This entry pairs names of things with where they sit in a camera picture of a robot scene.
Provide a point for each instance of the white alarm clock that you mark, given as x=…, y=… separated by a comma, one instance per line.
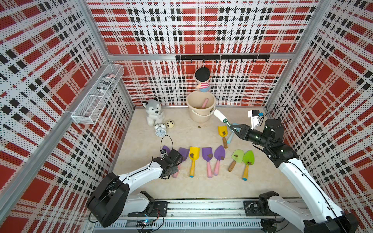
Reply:
x=160, y=130

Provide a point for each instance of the yellow trowel wooden handle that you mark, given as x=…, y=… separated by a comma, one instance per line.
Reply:
x=223, y=132

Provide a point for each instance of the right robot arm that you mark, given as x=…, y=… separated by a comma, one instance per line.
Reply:
x=323, y=215

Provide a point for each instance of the panda face squishy ball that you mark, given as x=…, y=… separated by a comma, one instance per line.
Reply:
x=169, y=124

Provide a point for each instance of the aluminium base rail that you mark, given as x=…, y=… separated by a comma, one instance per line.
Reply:
x=200, y=216

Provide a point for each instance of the purple square trowel middle row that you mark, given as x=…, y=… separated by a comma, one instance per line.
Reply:
x=207, y=156

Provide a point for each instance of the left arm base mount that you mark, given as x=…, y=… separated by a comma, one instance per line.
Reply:
x=144, y=205

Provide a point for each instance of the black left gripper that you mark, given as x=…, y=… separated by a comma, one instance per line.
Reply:
x=175, y=169

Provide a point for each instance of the light blue hand trowel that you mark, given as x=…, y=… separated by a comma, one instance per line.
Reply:
x=232, y=134

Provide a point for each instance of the grey white husky plush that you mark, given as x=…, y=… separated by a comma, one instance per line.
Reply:
x=155, y=114

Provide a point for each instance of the purple square trowel row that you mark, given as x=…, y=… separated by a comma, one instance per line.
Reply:
x=185, y=153
x=207, y=156

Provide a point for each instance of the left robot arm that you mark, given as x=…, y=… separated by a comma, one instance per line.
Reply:
x=116, y=195

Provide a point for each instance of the purple pointed trowel right row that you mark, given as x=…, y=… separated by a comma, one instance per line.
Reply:
x=219, y=156

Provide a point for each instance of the doll with black hat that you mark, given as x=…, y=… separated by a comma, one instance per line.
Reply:
x=202, y=76

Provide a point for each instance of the black hook rail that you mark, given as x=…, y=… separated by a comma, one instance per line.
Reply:
x=253, y=57

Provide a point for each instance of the green circuit board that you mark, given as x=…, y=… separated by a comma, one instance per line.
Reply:
x=139, y=223

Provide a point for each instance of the purple pointed trowel pink handle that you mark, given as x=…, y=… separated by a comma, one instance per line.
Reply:
x=165, y=149

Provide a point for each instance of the purple square trowel pink handle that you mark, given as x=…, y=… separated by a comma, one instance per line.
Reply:
x=204, y=105

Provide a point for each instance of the light green trowel wooden handle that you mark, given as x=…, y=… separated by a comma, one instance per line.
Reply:
x=237, y=157

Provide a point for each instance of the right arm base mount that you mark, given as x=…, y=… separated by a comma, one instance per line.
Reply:
x=259, y=207

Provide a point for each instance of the can in shelf basket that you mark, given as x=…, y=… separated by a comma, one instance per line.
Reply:
x=105, y=83

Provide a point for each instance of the white brush green handle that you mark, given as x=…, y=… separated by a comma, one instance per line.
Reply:
x=222, y=117

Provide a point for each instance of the green trowel yellow handle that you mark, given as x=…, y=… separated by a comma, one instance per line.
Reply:
x=248, y=160

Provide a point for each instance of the purple square trowel leftmost row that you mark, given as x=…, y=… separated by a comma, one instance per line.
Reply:
x=185, y=153

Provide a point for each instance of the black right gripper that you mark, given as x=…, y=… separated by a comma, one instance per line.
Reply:
x=244, y=134

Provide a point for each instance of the beige plastic bucket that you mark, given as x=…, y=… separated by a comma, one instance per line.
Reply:
x=194, y=102

